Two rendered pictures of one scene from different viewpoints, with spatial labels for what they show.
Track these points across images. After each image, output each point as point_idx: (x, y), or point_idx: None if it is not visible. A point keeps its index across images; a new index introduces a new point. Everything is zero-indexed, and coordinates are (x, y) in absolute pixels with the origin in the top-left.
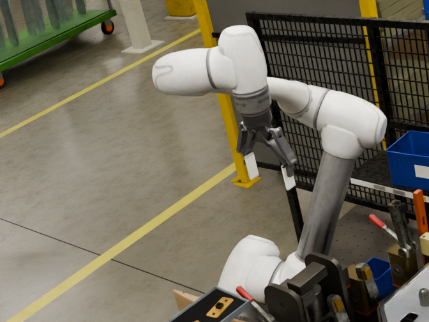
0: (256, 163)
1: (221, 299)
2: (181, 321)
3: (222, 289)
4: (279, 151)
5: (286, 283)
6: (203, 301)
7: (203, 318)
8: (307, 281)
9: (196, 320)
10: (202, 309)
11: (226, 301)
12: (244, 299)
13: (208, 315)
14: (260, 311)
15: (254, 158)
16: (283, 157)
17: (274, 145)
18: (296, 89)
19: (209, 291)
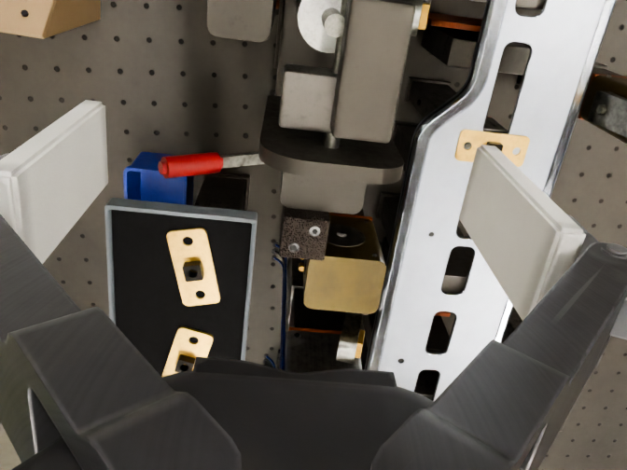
0: (64, 130)
1: (173, 244)
2: (142, 342)
3: (138, 210)
4: (583, 378)
5: (303, 100)
6: (129, 265)
7: (186, 313)
8: (396, 106)
9: (174, 325)
10: (154, 289)
11: (195, 244)
12: (240, 221)
13: (191, 304)
14: (253, 164)
15: (46, 161)
16: (598, 356)
17: (550, 435)
18: None
19: (107, 232)
